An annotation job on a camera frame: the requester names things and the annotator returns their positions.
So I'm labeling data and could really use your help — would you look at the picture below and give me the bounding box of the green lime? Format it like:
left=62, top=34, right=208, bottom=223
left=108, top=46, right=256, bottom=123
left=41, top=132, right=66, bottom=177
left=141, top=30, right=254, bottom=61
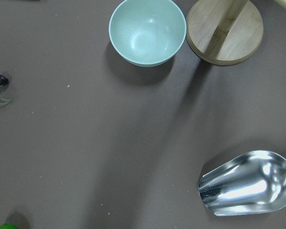
left=0, top=222, right=19, bottom=229

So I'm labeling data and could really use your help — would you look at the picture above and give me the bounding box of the mint green bowl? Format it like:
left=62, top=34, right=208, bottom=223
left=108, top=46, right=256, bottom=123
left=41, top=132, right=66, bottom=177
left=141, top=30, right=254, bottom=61
left=108, top=0, right=186, bottom=67

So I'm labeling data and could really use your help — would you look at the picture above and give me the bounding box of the wooden cup stand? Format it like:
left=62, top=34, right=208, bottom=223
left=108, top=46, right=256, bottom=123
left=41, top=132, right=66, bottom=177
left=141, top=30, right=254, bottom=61
left=186, top=0, right=264, bottom=66

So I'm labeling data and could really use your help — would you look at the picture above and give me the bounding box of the steel ice scoop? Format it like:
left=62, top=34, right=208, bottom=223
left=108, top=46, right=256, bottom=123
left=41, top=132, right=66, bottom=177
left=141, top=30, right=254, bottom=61
left=198, top=150, right=286, bottom=217

